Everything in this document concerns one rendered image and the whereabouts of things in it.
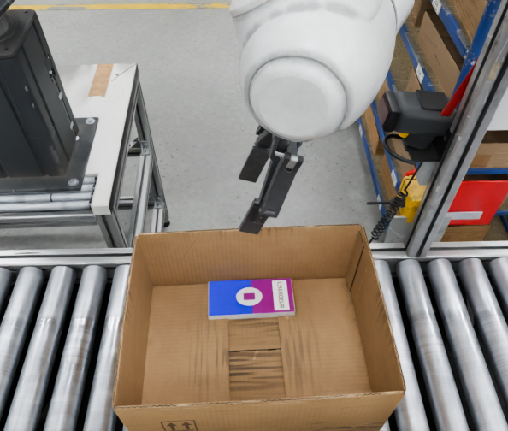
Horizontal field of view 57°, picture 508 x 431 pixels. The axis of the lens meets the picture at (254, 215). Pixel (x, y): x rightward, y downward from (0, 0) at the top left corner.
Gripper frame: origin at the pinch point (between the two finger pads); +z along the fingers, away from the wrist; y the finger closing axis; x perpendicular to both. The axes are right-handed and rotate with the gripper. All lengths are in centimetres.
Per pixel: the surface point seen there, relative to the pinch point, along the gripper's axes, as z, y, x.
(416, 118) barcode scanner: -15.0, 10.1, -22.5
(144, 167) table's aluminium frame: 67, 67, 13
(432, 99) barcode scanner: -17.2, 13.4, -25.0
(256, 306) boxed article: 22.3, -5.9, -8.9
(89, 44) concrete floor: 128, 222, 55
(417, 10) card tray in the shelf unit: 1, 101, -61
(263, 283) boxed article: 21.8, -1.0, -10.3
